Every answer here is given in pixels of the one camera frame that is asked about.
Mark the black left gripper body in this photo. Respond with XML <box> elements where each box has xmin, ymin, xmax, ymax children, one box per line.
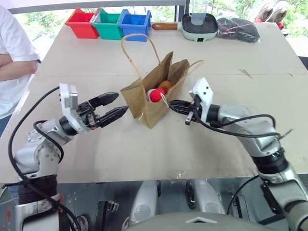
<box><xmin>76</xmin><ymin>101</ymin><xmax>102</xmax><ymax>129</ymax></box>

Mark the brown paper bag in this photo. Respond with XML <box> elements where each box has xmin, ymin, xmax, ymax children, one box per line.
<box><xmin>120</xmin><ymin>33</ymin><xmax>205</xmax><ymax>129</ymax></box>

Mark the silver robot leg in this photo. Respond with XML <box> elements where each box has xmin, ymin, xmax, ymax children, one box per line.
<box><xmin>122</xmin><ymin>179</ymin><xmax>161</xmax><ymax>230</ymax></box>
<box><xmin>186</xmin><ymin>179</ymin><xmax>226</xmax><ymax>217</ymax></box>

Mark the green electric pan, brown handle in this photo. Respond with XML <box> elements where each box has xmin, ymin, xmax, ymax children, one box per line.
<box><xmin>151</xmin><ymin>13</ymin><xmax>220</xmax><ymax>43</ymax></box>

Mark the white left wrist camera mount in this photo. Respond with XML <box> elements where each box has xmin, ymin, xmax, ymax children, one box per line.
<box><xmin>58</xmin><ymin>83</ymin><xmax>91</xmax><ymax>134</ymax></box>

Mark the red and white plush toy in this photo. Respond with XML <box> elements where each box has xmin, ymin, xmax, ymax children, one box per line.
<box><xmin>147</xmin><ymin>88</ymin><xmax>167</xmax><ymax>104</ymax></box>

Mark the thin black cable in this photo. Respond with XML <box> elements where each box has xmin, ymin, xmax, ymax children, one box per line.
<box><xmin>227</xmin><ymin>175</ymin><xmax>261</xmax><ymax>215</ymax></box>

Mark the black plastic bag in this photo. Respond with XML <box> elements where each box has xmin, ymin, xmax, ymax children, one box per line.
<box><xmin>216</xmin><ymin>16</ymin><xmax>261</xmax><ymax>45</ymax></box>

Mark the grey window frame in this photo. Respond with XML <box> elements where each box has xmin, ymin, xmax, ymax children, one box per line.
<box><xmin>7</xmin><ymin>0</ymin><xmax>191</xmax><ymax>14</ymax></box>

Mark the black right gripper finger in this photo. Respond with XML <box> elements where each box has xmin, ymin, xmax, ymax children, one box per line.
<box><xmin>169</xmin><ymin>106</ymin><xmax>193</xmax><ymax>114</ymax></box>
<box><xmin>171</xmin><ymin>100</ymin><xmax>194</xmax><ymax>108</ymax></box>

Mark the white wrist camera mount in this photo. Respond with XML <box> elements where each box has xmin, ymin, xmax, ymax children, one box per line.
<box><xmin>58</xmin><ymin>83</ymin><xmax>91</xmax><ymax>134</ymax></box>
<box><xmin>188</xmin><ymin>77</ymin><xmax>215</xmax><ymax>121</ymax></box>

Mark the grey robot torso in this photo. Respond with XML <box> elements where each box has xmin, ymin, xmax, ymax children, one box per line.
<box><xmin>124</xmin><ymin>211</ymin><xmax>291</xmax><ymax>231</ymax></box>

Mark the person in white t-shirt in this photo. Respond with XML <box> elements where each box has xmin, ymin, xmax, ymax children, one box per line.
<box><xmin>0</xmin><ymin>4</ymin><xmax>42</xmax><ymax>138</ymax></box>

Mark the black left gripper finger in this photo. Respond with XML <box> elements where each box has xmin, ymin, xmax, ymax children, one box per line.
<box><xmin>96</xmin><ymin>105</ymin><xmax>129</xmax><ymax>128</ymax></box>
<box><xmin>88</xmin><ymin>92</ymin><xmax>119</xmax><ymax>110</ymax></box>

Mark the pink sneaker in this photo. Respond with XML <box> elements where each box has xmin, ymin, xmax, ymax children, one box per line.
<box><xmin>272</xmin><ymin>0</ymin><xmax>289</xmax><ymax>24</ymax></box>
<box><xmin>254</xmin><ymin>0</ymin><xmax>275</xmax><ymax>23</ymax></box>

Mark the green plastic bin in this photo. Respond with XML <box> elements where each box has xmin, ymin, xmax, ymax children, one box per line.
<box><xmin>91</xmin><ymin>8</ymin><xmax>124</xmax><ymax>40</ymax></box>

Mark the red plastic bin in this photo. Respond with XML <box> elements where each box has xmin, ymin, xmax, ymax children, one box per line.
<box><xmin>64</xmin><ymin>7</ymin><xmax>101</xmax><ymax>39</ymax></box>

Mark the orange plush toy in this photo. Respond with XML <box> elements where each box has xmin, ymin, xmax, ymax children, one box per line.
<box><xmin>157</xmin><ymin>80</ymin><xmax>175</xmax><ymax>93</ymax></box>

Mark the blue plastic bin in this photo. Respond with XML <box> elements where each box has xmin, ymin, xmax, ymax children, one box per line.
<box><xmin>118</xmin><ymin>9</ymin><xmax>153</xmax><ymax>42</ymax></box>

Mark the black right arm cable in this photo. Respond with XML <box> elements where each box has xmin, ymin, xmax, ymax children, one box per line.
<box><xmin>192</xmin><ymin>113</ymin><xmax>294</xmax><ymax>141</ymax></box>

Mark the clear plastic measuring cup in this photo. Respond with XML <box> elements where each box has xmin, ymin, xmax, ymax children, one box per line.
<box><xmin>188</xmin><ymin>0</ymin><xmax>210</xmax><ymax>26</ymax></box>

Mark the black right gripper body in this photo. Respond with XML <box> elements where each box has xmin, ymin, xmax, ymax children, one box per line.
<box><xmin>185</xmin><ymin>96</ymin><xmax>204</xmax><ymax>126</ymax></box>

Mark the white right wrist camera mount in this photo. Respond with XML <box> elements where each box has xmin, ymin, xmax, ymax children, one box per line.
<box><xmin>188</xmin><ymin>77</ymin><xmax>215</xmax><ymax>121</ymax></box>

